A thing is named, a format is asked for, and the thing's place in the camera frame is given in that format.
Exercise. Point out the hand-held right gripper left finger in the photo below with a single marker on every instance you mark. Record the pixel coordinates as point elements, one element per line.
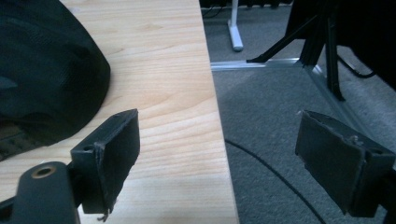
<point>115,155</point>

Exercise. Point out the black cap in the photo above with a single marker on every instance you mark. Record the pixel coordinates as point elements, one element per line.
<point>46,71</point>

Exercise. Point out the white table leg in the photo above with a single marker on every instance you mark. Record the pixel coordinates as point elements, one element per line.
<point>235,28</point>

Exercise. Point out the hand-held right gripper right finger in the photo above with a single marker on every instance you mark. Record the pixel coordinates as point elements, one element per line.
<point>336,161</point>

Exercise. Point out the silver metal floor frame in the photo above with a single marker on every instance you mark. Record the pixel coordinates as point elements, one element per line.
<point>311,74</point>

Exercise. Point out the black tripod stand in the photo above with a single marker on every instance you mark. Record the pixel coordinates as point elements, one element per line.
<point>317,43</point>

